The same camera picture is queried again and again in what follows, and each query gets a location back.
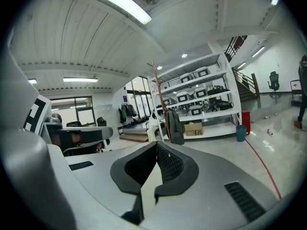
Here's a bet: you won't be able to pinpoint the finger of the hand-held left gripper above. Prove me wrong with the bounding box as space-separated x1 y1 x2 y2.
63 139 106 157
62 125 114 140

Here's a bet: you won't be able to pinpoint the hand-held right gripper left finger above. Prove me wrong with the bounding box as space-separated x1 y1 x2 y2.
65 140 159 226

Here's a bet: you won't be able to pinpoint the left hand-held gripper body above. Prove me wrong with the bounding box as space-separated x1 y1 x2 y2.
23 94 65 157

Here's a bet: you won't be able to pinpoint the black frame window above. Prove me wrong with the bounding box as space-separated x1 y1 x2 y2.
50 96 94 127

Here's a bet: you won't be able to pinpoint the group of white screen appliances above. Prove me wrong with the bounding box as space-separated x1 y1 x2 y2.
162 66 212 116

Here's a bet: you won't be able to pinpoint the black cable pile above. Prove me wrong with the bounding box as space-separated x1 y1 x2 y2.
203 100 235 112

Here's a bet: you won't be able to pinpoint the wooden coat rack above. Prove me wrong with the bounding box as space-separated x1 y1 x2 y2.
146 60 172 143

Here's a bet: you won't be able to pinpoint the clothes rail with garments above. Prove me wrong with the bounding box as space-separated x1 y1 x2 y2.
118 103 138 124

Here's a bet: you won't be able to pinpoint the white locker panel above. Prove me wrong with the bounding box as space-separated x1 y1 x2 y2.
94 103 113 119

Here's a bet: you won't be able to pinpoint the white metal shelving unit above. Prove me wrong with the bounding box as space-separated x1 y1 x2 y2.
147 52 243 141

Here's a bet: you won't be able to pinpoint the black headrest office chair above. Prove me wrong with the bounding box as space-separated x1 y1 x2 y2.
267 71 281 98

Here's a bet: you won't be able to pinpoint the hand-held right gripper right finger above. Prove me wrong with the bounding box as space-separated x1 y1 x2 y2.
139 141 283 230

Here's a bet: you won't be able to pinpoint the staircase with dark railing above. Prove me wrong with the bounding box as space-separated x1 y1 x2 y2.
224 34 260 103

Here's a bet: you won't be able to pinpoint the large black gear pile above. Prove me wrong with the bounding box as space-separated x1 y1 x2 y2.
207 84 231 93

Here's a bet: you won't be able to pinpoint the platform trolley cart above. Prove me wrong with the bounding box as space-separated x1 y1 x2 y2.
290 79 304 107

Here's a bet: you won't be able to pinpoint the wooden platform steps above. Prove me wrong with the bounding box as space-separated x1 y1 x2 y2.
119 127 151 143

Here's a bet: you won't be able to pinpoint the red metal cabinet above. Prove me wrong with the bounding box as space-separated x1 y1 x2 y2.
241 110 251 134

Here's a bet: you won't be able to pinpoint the printed cardboard box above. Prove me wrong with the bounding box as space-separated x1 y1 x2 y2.
183 122 204 137

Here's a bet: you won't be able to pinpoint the glass entrance door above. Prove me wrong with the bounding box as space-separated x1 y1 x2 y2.
130 77 153 120

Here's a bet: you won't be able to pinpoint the teal waste bin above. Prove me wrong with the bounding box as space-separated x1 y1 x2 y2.
236 125 247 142

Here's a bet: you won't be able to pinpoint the grey backpack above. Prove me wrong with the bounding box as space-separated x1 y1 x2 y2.
165 108 186 146

